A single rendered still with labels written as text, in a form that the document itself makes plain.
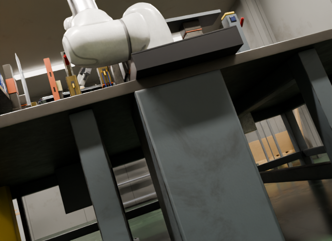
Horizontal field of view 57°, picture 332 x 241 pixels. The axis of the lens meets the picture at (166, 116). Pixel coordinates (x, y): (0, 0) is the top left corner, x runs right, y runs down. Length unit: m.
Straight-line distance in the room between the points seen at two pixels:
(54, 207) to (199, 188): 7.03
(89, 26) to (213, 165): 0.63
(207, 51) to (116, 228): 0.61
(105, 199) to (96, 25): 0.59
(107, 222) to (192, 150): 0.33
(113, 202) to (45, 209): 6.97
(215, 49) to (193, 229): 0.56
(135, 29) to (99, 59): 0.17
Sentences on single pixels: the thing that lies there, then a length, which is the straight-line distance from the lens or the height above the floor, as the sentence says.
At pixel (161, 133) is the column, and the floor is 0.51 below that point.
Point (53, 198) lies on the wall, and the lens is 7.88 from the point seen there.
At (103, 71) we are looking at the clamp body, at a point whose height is 1.02.
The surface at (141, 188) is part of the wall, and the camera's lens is 7.74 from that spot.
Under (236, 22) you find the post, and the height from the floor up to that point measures 1.08.
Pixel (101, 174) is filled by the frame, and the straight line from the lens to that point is 0.98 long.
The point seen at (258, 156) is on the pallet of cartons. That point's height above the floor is 0.23.
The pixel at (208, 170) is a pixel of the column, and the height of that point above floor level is 0.36.
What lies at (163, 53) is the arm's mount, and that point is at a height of 0.74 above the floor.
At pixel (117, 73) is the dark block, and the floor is 0.99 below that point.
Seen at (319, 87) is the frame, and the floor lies 0.51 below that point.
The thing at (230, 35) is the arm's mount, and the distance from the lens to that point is 1.05.
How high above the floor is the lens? 0.37
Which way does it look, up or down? 11 degrees up
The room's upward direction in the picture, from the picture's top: 19 degrees counter-clockwise
